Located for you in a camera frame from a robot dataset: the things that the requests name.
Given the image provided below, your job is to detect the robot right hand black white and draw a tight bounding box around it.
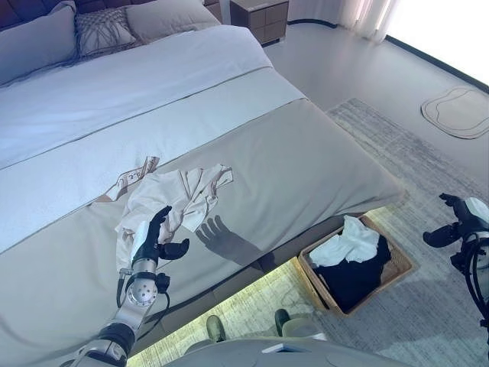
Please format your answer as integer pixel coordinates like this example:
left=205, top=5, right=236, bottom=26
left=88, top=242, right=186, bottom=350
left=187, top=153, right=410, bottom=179
left=423, top=192, right=489, bottom=249

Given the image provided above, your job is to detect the robot left hand black white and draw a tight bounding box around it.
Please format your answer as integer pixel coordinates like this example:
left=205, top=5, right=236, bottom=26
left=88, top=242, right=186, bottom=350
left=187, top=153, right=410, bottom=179
left=131, top=205, right=191, bottom=268

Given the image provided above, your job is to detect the white garment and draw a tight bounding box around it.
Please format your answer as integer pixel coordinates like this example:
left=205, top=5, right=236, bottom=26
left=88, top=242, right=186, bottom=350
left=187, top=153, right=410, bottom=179
left=308, top=214, right=381, bottom=266

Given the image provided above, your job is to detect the black garment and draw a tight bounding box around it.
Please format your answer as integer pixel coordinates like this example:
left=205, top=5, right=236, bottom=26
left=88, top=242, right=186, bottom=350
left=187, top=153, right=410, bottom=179
left=313, top=235, right=393, bottom=313

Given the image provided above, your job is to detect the brown wicker basket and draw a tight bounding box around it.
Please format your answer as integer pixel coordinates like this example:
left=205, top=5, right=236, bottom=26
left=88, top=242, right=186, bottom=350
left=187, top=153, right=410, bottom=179
left=297, top=213, right=415, bottom=318

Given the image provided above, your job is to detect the pale bed sheet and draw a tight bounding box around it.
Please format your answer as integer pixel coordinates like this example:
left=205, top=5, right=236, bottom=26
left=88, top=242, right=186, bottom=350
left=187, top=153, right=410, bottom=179
left=0, top=67, right=309, bottom=254

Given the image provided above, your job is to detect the bed with grey cover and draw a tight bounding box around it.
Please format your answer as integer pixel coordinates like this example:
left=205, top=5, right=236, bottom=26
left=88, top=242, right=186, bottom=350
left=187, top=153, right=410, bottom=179
left=0, top=0, right=368, bottom=345

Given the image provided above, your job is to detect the beige bed cover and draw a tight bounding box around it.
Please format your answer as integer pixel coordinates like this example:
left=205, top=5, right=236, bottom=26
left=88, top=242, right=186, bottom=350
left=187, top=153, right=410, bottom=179
left=0, top=97, right=406, bottom=367

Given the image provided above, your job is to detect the cream shirt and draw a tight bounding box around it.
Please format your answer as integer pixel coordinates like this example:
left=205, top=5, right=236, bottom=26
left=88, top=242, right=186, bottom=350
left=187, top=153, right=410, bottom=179
left=114, top=163, right=235, bottom=277

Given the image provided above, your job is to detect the printed beige cloth strip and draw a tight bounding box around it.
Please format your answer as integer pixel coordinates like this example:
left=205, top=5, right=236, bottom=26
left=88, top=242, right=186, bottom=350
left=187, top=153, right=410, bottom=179
left=99, top=154, right=161, bottom=203

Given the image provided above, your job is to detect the grey woven rug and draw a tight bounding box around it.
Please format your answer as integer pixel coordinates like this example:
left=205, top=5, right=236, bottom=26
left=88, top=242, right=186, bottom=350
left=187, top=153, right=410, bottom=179
left=125, top=97, right=489, bottom=367

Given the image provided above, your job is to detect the small beige floor mat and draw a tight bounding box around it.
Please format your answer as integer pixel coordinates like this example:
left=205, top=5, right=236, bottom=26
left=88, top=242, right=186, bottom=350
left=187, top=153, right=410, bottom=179
left=420, top=86, right=489, bottom=141

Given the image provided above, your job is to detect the white duvet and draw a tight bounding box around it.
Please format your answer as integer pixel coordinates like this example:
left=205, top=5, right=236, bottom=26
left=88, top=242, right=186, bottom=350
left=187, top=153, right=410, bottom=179
left=0, top=24, right=274, bottom=170

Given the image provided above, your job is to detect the robot grey torso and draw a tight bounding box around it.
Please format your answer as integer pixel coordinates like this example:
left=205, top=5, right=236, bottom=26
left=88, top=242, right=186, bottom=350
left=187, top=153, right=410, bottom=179
left=164, top=338, right=406, bottom=367

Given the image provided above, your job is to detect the patterned beige cushion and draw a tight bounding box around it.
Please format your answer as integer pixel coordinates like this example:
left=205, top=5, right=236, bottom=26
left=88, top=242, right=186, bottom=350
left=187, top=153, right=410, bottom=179
left=73, top=7, right=139, bottom=59

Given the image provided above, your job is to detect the white sheer curtain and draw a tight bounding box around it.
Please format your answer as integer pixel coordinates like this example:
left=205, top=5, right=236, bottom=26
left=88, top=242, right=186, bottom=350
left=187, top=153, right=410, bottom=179
left=335, top=0, right=400, bottom=44

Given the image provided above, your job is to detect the large beige pillow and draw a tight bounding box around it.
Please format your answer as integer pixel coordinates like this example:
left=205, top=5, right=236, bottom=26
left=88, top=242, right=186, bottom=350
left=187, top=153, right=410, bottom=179
left=0, top=0, right=79, bottom=86
left=125, top=0, right=221, bottom=44

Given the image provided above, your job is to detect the brown nightstand with drawers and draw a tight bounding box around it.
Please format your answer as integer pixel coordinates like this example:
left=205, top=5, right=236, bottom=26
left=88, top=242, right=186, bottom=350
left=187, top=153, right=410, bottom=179
left=228, top=0, right=290, bottom=45

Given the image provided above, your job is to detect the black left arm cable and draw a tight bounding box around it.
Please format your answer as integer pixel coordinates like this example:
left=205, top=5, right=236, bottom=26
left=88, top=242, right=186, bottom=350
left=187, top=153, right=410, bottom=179
left=115, top=269, right=172, bottom=333

